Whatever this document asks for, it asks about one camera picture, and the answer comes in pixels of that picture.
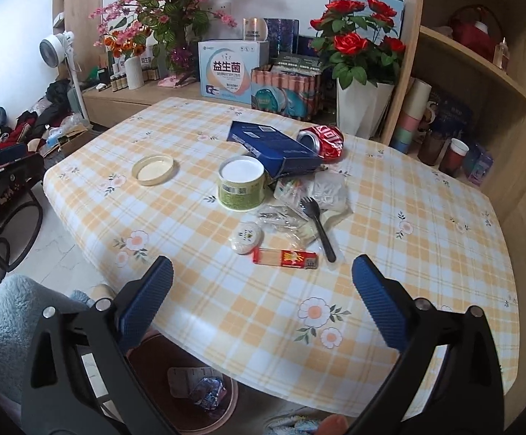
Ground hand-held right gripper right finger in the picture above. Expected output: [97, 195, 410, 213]
[349, 255, 504, 435]

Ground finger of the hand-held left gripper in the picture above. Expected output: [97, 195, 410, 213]
[0, 144, 42, 163]
[0, 156, 45, 187]

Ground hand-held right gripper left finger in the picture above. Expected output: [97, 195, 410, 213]
[21, 256, 178, 435]

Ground black plastic fork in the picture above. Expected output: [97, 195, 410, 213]
[299, 197, 337, 264]

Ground red toothpick packet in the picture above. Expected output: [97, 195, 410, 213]
[252, 247, 319, 269]

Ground round white soap packet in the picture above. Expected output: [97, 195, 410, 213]
[230, 221, 264, 254]

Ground cream plastic lid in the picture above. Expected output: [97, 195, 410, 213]
[131, 154, 175, 186]

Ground brown trash bin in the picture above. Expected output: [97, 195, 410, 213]
[125, 333, 241, 433]

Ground green can with white lid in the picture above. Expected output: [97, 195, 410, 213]
[218, 155, 266, 213]

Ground clear packet of colourful sticks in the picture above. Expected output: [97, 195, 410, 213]
[273, 177, 311, 209]

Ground dark blue carton box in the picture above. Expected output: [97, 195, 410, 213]
[227, 120, 325, 179]

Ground pile of clothes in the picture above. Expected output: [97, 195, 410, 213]
[0, 79, 92, 151]

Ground cardboard box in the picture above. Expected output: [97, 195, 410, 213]
[41, 122, 95, 160]

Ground black metal chair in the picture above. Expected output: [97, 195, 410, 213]
[0, 183, 45, 278]

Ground yellow checked floral tablecloth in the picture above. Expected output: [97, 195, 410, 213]
[42, 96, 519, 411]

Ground clear yellowish plastic wrapper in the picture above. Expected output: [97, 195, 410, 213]
[297, 208, 352, 248]

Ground crumpled blue wrapper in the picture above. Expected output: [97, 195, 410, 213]
[191, 376, 223, 411]

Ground white standing fan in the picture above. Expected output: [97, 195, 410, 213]
[39, 31, 89, 123]

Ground low wooden cabinet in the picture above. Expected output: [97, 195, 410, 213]
[82, 79, 255, 127]

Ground row of small bottles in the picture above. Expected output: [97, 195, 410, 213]
[108, 61, 129, 92]

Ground fuzzy blue pajama clothing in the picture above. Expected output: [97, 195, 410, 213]
[0, 274, 96, 411]

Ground clear bag of screws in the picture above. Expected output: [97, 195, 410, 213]
[256, 204, 304, 233]

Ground white ribbed vase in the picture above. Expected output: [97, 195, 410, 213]
[124, 55, 145, 90]

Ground orange artificial flowers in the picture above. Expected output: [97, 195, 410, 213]
[104, 32, 150, 61]

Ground small white supplement box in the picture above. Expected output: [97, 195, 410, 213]
[138, 44, 159, 72]

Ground brown cup with lid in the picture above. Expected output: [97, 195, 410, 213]
[439, 138, 471, 176]

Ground brown glass cup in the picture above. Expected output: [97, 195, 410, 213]
[419, 130, 448, 165]

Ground crushed red soda can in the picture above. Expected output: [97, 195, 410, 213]
[296, 124, 345, 162]

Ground small blue box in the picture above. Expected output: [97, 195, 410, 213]
[464, 145, 496, 185]

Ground pink cloth pouch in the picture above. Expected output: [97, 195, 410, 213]
[158, 72, 199, 90]

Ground stack of pastel cups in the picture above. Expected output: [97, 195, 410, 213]
[390, 78, 433, 152]

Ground patterned mug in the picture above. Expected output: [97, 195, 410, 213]
[419, 102, 440, 133]

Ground white angular vase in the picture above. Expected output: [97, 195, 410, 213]
[335, 77, 396, 139]

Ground dark blue book box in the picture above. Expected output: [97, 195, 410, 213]
[430, 88, 475, 140]

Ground white and blue supplement box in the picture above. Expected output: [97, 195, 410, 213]
[198, 39, 270, 103]

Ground boxed bowl set pack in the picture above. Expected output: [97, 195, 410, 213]
[250, 66, 322, 121]

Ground wooden shelf unit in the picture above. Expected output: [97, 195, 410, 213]
[381, 0, 526, 223]

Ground dark green box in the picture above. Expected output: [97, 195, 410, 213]
[276, 52, 323, 74]

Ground red artificial roses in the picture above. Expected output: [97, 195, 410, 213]
[309, 0, 406, 90]

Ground glass trophy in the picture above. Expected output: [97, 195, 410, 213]
[243, 17, 270, 42]

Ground small clear bottle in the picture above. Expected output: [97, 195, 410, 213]
[494, 38, 511, 72]

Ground blue patterned box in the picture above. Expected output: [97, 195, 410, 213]
[263, 18, 301, 62]

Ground red teapot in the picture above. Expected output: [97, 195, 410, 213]
[448, 4, 504, 62]

